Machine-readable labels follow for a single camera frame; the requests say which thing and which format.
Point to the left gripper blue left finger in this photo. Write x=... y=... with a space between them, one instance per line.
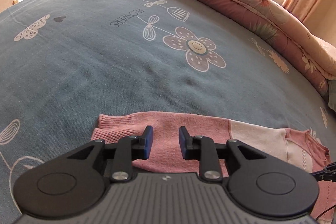
x=129 y=149

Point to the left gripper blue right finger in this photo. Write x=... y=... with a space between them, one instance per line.
x=202 y=149

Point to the blue-green flowers pillow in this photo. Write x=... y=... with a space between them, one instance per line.
x=332 y=94

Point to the blue floral bed sheet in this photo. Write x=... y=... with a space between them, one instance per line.
x=65 y=62

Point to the pink floral folded quilt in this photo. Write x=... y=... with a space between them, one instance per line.
x=313 y=57

